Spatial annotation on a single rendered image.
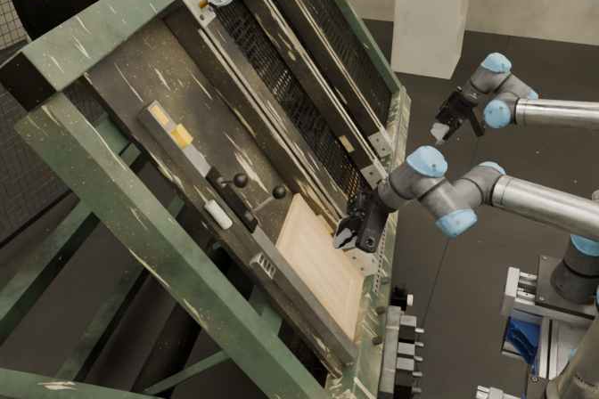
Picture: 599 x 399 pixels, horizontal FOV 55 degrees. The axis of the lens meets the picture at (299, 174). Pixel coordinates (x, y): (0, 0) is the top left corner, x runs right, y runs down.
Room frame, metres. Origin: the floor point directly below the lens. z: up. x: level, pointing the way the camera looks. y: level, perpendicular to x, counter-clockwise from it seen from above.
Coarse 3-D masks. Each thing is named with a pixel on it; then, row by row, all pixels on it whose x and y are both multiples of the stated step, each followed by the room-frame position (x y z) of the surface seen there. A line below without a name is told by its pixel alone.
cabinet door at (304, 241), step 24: (288, 216) 1.40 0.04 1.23; (312, 216) 1.48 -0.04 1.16; (288, 240) 1.30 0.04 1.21; (312, 240) 1.40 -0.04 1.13; (312, 264) 1.31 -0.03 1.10; (336, 264) 1.41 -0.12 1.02; (312, 288) 1.23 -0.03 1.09; (336, 288) 1.32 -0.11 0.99; (360, 288) 1.41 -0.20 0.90; (336, 312) 1.24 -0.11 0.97
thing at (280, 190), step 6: (276, 186) 1.24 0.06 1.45; (282, 186) 1.24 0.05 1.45; (276, 192) 1.22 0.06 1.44; (282, 192) 1.22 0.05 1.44; (270, 198) 1.22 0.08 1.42; (276, 198) 1.22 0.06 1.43; (282, 198) 1.22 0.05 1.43; (264, 204) 1.21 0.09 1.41; (246, 210) 1.21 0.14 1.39; (252, 210) 1.21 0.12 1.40; (246, 216) 1.19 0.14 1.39; (252, 216) 1.20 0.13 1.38
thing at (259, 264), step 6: (252, 258) 1.15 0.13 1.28; (258, 258) 1.14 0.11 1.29; (264, 258) 1.16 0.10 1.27; (252, 264) 1.13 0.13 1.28; (258, 264) 1.13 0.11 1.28; (264, 264) 1.15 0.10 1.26; (270, 264) 1.16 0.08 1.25; (258, 270) 1.13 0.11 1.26; (264, 270) 1.13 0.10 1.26; (270, 270) 1.14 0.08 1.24; (258, 276) 1.13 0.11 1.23; (264, 276) 1.13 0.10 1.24; (270, 276) 1.12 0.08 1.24
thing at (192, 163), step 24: (144, 120) 1.23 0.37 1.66; (168, 144) 1.22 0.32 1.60; (192, 144) 1.25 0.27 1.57; (192, 168) 1.20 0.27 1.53; (216, 192) 1.19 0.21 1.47; (264, 240) 1.19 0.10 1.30; (288, 264) 1.20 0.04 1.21; (288, 288) 1.15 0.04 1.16; (312, 312) 1.14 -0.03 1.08; (336, 336) 1.13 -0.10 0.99
